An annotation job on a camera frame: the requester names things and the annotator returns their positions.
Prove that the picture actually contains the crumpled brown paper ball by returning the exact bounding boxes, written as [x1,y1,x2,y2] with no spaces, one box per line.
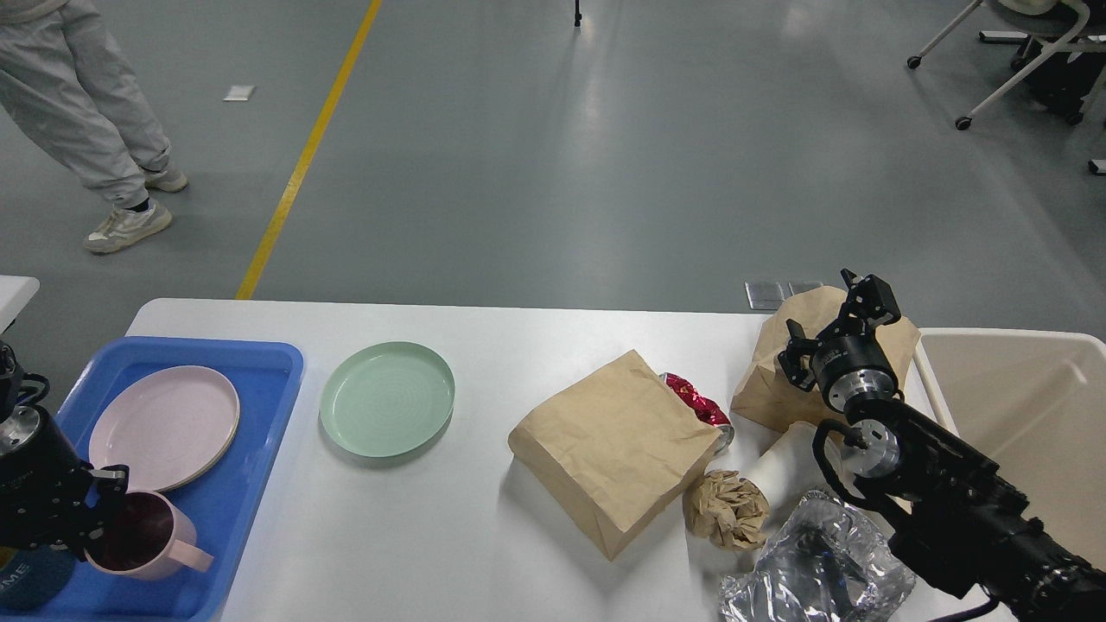
[684,470,771,551]

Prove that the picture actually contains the small brown paper bag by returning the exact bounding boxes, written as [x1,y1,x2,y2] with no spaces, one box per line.
[731,286,920,432]

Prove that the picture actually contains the person in white clothes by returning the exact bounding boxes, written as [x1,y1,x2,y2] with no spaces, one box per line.
[1,1,188,255]

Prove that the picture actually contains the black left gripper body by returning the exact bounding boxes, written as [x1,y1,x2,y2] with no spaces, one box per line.
[1,406,92,549]

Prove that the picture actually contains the green plate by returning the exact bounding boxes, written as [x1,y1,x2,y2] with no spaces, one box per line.
[319,341,455,458]

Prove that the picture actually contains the large brown paper bag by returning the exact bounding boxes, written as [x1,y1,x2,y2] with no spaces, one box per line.
[508,350,721,560]

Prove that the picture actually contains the pink mug dark inside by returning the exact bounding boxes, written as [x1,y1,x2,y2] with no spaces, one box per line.
[86,491,213,581]

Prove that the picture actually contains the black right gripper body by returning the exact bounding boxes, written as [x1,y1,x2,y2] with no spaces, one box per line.
[810,335,899,414]

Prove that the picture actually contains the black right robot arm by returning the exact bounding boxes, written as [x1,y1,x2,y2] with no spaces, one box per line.
[778,269,1105,621]

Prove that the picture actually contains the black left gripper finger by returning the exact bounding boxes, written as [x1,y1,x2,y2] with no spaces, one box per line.
[67,465,131,562]

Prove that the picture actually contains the beige plastic bin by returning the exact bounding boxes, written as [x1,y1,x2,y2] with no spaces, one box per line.
[915,329,1105,568]

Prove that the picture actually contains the white paper cup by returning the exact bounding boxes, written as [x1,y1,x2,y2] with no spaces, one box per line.
[742,422,832,516]

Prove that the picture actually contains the blue mug yellow inside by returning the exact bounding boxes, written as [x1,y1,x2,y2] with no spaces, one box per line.
[1,547,79,611]

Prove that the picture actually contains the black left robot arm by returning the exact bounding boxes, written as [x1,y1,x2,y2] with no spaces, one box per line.
[1,344,131,562]

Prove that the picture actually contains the crumpled clear plastic bag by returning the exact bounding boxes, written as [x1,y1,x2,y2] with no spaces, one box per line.
[719,489,916,621]

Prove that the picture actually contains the white office chair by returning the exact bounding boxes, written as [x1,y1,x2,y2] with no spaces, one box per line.
[906,1,1103,131]

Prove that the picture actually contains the pink plate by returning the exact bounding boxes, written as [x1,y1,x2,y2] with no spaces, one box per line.
[88,365,240,493]

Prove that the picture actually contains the silver floor socket plates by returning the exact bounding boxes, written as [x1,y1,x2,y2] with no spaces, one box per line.
[744,281,824,311]

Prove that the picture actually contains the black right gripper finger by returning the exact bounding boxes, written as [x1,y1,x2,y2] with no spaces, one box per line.
[778,319,820,392]
[830,268,901,338]

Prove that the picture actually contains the white side table corner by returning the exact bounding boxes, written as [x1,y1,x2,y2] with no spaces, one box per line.
[0,274,40,333]

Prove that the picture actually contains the blue plastic tray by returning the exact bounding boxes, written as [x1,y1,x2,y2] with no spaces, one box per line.
[3,336,304,621]

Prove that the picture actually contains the crushed red can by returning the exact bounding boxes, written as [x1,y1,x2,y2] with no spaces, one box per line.
[660,371,734,456]

